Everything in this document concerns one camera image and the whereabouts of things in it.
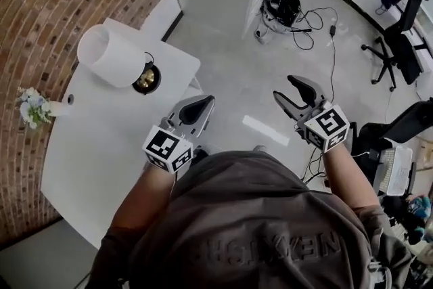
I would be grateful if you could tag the person's left forearm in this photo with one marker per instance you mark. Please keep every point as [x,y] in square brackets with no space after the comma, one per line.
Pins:
[145,196]

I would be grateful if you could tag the white desk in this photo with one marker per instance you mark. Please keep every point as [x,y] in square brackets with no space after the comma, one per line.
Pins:
[101,152]

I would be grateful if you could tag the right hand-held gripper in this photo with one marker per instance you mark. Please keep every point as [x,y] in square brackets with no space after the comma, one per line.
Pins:
[326,127]

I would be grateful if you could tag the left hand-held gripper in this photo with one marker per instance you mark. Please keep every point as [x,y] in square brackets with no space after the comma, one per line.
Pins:
[165,147]

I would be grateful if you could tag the black high-back office chair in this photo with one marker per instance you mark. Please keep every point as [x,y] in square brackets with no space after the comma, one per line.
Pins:
[406,44]

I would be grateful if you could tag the person's grey shoe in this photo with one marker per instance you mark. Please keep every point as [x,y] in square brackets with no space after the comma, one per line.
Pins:
[260,148]

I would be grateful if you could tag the person's right forearm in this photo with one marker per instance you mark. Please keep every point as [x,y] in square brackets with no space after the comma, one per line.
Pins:
[348,179]

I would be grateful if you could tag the small white device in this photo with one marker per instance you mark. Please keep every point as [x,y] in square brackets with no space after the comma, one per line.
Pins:
[262,37]

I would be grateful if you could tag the white plastic basket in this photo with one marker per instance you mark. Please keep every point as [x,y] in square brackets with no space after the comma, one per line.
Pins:
[395,172]

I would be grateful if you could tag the white table lamp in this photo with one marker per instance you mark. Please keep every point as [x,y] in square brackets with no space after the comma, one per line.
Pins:
[111,57]

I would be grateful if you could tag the black headset gear pile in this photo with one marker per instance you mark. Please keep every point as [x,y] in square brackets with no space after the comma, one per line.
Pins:
[282,0]

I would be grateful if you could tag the white vase with pale flowers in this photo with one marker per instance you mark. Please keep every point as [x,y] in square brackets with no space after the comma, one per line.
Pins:
[37,108]

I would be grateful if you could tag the person's torso in grey shirt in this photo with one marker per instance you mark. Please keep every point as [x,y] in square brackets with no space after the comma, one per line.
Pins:
[253,223]

